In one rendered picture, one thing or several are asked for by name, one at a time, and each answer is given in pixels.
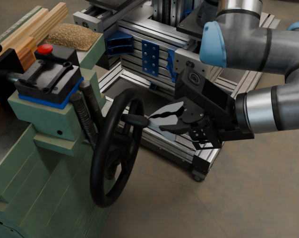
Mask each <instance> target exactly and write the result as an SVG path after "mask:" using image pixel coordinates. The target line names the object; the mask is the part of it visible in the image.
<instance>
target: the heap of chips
mask: <svg viewBox="0 0 299 238"><path fill-rule="evenodd" d="M99 35H100V34H96V33H94V32H93V31H92V30H91V29H89V28H86V27H83V26H80V25H74V24H60V25H57V26H56V27H55V28H53V29H52V30H51V32H50V33H49V37H48V38H47V39H46V40H45V41H44V43H49V44H54V45H59V46H64V47H69V48H73V49H78V50H83V51H87V50H88V49H89V48H90V47H91V45H92V44H93V43H94V42H95V40H96V39H97V38H98V36H99Z"/></svg>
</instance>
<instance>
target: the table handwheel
mask: <svg viewBox="0 0 299 238"><path fill-rule="evenodd" d="M130 102H131V104H130V108H129V111H128V114H134V115H140V116H145V106H144V99H143V96H142V94H141V93H140V91H139V90H137V89H135V88H128V89H126V90H124V91H123V92H122V93H120V94H119V95H118V97H117V98H116V99H115V101H114V102H113V104H112V105H111V107H110V109H109V110H108V112H107V115H106V117H105V119H104V121H103V124H102V126H101V129H100V132H99V133H97V136H98V138H97V141H96V143H95V144H94V145H93V146H94V147H95V148H94V153H93V158H92V164H91V170H90V192H91V197H92V200H93V202H94V203H95V205H97V206H98V207H100V208H107V207H109V206H111V205H112V204H113V203H114V202H115V201H116V200H117V199H118V197H119V196H120V194H121V193H122V191H123V189H124V187H125V185H126V183H127V181H128V179H129V176H130V174H131V172H132V169H133V166H134V163H135V160H136V157H137V153H138V150H139V146H140V141H141V137H142V132H143V128H139V127H135V126H133V133H132V137H130V136H129V132H130V128H131V125H130V124H127V123H125V125H124V128H123V131H122V134H118V133H116V134H115V135H114V132H115V130H116V127H117V124H118V122H119V120H120V118H121V115H122V113H123V112H124V110H125V108H126V107H127V105H128V104H129V103H130ZM82 144H84V145H88V146H92V145H90V143H89V141H88V139H87V137H85V138H84V140H83V142H82ZM108 154H109V156H108ZM116 159H119V160H120V162H121V172H120V175H119V177H118V179H117V181H116V182H115V184H114V186H113V187H112V189H111V190H110V191H109V192H108V193H107V194H106V195H105V192H104V174H105V171H106V170H107V169H108V168H109V166H110V165H111V164H112V163H113V162H114V161H115V160H116Z"/></svg>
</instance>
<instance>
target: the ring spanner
mask: <svg viewBox="0 0 299 238"><path fill-rule="evenodd" d="M66 64H70V65H69V66H65V65H66ZM62 66H63V68H62V69H61V70H60V71H59V73H58V74H57V75H56V76H55V77H54V79H53V80H52V81H51V82H50V83H49V84H48V85H47V87H44V88H42V89H41V90H40V93H41V95H49V94H50V93H51V88H52V87H53V86H54V85H55V83H56V82H57V81H58V80H59V78H60V77H61V76H62V75H63V73H64V72H65V71H66V70H67V69H68V68H71V67H72V63H71V62H69V61H67V62H64V63H63V65H62ZM44 90H48V92H46V93H43V91H44Z"/></svg>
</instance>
